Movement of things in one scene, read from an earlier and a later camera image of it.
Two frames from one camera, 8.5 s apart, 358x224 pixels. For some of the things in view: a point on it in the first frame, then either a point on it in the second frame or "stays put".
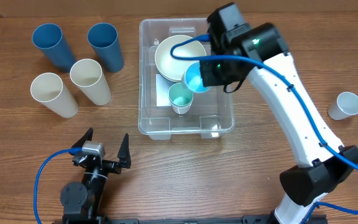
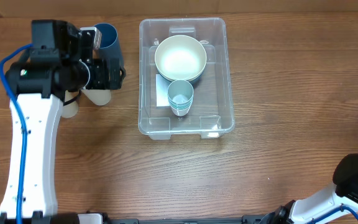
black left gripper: x=123 y=155 → x=105 y=80
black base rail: x=90 y=218 stays put
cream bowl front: x=173 y=68 stays put
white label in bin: x=162 y=91 stays put
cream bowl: x=174 y=70 stays put
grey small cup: x=347 y=104 → x=179 y=94
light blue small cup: x=192 y=79 → x=179 y=107
